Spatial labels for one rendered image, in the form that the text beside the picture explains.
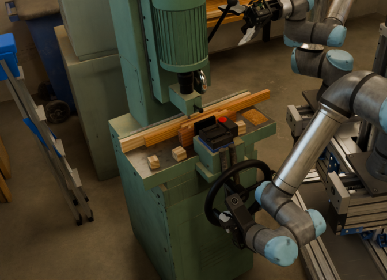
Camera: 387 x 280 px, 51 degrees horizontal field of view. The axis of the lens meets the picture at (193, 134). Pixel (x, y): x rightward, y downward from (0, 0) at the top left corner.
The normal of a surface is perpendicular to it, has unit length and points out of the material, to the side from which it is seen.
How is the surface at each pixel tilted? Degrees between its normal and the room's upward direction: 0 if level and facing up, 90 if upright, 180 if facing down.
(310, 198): 0
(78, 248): 0
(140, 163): 0
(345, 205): 90
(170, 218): 90
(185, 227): 90
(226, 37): 90
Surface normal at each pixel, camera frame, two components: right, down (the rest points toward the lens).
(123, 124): -0.07, -0.80
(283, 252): 0.38, 0.07
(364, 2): 0.38, 0.53
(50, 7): 0.09, -0.54
